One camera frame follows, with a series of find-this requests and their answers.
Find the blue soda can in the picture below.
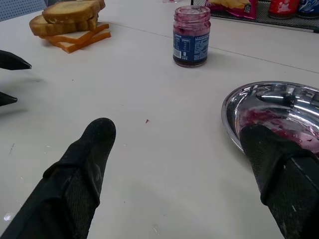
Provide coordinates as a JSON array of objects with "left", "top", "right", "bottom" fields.
[{"left": 296, "top": 0, "right": 319, "bottom": 19}]

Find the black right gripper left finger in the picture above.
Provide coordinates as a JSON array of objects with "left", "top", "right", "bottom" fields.
[{"left": 0, "top": 118, "right": 117, "bottom": 239}]

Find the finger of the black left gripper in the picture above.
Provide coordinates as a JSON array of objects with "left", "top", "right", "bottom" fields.
[
  {"left": 0, "top": 49, "right": 32, "bottom": 71},
  {"left": 0, "top": 91, "right": 18, "bottom": 108}
]

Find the white bread slice orange crust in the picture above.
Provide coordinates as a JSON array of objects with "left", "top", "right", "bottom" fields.
[
  {"left": 38, "top": 23, "right": 110, "bottom": 45},
  {"left": 47, "top": 31, "right": 112, "bottom": 54}
]

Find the blueberry jam glass jar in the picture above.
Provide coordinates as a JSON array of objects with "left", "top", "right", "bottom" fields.
[{"left": 172, "top": 5, "right": 212, "bottom": 68}]

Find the toasted brown bread slice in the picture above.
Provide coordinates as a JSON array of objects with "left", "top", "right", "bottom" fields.
[
  {"left": 29, "top": 14, "right": 98, "bottom": 37},
  {"left": 41, "top": 0, "right": 106, "bottom": 25}
]

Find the round stainless steel plate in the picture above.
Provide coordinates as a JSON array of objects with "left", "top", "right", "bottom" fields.
[{"left": 220, "top": 80, "right": 319, "bottom": 164}]

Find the pink potato chips bag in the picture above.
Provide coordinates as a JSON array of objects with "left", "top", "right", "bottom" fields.
[{"left": 204, "top": 0, "right": 258, "bottom": 21}]

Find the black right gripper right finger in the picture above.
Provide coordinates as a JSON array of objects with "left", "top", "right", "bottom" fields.
[{"left": 239, "top": 124, "right": 319, "bottom": 239}]

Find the red soda can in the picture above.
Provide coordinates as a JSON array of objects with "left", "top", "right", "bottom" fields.
[{"left": 268, "top": 0, "right": 302, "bottom": 19}]

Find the grey perforated chair back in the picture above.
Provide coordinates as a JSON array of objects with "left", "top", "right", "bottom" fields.
[{"left": 0, "top": 0, "right": 49, "bottom": 22}]

